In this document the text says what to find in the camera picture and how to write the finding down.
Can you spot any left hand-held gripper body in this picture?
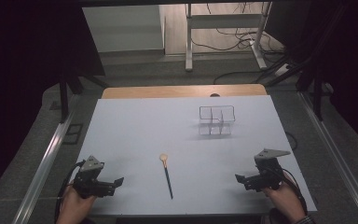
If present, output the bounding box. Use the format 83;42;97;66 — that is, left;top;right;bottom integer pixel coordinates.
72;155;117;199

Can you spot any dark curtain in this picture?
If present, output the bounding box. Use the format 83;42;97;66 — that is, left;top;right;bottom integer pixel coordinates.
265;0;358;157
0;0;106;203

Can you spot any wooden spoon with blue handle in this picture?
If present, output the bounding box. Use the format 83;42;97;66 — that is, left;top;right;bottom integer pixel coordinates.
158;152;174;201

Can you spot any white power strip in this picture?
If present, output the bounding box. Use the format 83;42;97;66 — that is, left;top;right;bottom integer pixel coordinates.
274;63;293;77

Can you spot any hand-held gripper black cable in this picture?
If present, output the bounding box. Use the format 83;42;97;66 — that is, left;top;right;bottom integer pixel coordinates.
278;167;310;217
53;160;87;224

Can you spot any clear acrylic divided organizer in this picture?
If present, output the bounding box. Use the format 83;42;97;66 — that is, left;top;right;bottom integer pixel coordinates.
198;105;237;136

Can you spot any person's left hand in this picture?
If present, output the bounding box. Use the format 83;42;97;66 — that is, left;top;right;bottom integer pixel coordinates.
55;184;98;224

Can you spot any aluminium rail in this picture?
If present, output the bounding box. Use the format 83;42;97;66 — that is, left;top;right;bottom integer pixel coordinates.
11;92;82;224
297;91;358;224

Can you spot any right hand-held gripper black cable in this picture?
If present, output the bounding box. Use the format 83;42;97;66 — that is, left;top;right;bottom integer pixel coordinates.
278;167;310;217

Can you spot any thin black cable loop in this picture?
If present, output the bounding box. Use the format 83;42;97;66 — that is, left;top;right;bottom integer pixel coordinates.
284;131;299;152

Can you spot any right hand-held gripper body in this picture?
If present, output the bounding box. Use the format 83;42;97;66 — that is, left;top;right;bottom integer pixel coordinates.
246;147;292;191

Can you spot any white board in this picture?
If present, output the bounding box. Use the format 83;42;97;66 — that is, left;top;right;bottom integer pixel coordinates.
76;94;318;217

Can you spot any white metal desk frame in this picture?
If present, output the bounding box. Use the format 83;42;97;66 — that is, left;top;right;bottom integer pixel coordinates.
184;2;274;73

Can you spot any person's right hand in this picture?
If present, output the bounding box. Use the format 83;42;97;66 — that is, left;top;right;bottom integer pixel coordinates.
261;172;308;224

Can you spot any tangle of black floor cables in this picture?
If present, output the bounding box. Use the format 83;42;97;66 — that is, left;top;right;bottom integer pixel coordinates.
189;2;290;86

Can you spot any black rectangular floor frame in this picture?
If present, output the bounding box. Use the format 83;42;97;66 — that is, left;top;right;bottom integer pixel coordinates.
62;123;84;146

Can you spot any black metal stand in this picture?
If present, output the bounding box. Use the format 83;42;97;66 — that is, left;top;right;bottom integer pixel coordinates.
263;3;352;122
58;69;110;124

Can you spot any left hand-held gripper black cable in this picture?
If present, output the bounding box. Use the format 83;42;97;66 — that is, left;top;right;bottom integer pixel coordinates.
53;160;87;224

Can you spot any grey cabinet panel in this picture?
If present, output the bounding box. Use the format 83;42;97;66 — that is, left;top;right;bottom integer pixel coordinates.
81;4;166;54

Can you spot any wooden table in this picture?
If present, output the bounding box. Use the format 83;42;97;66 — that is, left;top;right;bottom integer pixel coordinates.
101;83;268;100

